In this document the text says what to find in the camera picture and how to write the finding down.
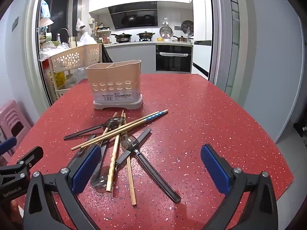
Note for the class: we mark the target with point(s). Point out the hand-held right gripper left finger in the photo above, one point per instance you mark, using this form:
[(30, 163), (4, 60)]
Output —
[(86, 169)]

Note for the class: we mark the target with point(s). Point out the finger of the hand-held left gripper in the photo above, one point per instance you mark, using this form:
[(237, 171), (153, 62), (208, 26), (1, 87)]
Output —
[(6, 145), (28, 157)]

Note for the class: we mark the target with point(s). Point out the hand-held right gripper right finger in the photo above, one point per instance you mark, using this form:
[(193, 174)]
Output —
[(214, 170)]

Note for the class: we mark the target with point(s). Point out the speckled bamboo chopstick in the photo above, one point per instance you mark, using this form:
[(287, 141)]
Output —
[(112, 167)]

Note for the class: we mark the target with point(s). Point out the blue patterned chopstick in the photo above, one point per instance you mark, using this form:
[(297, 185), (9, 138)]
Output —
[(156, 115)]

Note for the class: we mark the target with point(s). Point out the beige plastic utensil holder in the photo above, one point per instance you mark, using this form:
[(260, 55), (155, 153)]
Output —
[(112, 76)]

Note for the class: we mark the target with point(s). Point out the pink plastic stool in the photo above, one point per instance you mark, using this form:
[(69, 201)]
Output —
[(12, 119)]

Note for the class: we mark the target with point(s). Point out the yellow oil bottle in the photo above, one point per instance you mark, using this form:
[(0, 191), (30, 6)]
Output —
[(59, 77)]

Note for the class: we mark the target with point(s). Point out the clear plastic bags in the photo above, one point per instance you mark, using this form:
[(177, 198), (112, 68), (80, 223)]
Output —
[(52, 50)]

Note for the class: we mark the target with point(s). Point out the beige floral storage cart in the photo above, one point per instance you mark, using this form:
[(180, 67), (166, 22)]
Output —
[(72, 57)]

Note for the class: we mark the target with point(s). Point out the black built-in oven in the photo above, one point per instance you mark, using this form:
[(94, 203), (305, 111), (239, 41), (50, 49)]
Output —
[(174, 63)]

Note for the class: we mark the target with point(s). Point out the pale green container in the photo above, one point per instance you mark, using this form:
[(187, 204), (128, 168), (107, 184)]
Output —
[(48, 37)]

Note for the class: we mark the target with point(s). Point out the black hanging cloth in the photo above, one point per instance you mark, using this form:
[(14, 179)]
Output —
[(106, 55)]

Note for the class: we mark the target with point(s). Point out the white refrigerator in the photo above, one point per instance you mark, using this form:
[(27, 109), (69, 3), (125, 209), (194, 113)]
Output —
[(202, 52)]

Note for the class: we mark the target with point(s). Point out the grey kitchen counter cabinets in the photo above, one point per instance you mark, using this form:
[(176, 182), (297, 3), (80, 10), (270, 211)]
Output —
[(134, 55)]

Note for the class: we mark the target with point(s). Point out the black kitchen faucet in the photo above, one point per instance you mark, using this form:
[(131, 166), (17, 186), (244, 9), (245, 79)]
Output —
[(62, 31)]

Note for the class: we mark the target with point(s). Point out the small steel saucepan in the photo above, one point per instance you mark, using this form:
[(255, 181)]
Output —
[(182, 39)]

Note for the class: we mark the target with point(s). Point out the black wok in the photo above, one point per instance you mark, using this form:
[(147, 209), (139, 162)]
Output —
[(122, 37)]

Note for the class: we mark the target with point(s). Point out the spice rack with bottles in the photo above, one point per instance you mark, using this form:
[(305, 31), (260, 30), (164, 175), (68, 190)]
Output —
[(99, 31)]

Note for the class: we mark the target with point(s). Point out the hanging white plastic bag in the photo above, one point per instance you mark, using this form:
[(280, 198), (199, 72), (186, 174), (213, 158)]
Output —
[(80, 25)]

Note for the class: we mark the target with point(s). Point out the blue hanging bag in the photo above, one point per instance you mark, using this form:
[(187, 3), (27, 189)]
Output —
[(45, 9)]

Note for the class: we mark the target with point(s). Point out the round dark hanging rack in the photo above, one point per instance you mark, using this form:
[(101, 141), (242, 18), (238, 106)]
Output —
[(187, 26)]

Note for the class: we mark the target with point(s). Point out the dark cooking pot with lid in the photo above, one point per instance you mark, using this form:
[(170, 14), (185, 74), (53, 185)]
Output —
[(145, 35)]

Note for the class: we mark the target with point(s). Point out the hanging metal strainer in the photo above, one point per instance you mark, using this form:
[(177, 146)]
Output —
[(166, 30)]

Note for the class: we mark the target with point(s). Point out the black range hood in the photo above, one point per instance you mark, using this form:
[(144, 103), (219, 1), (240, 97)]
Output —
[(134, 16)]

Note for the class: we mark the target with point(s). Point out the grey sliding door frame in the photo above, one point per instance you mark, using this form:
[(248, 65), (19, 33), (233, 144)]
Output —
[(33, 40)]

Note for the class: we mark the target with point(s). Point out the dark wall switch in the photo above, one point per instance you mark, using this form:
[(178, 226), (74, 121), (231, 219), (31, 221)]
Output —
[(15, 24)]

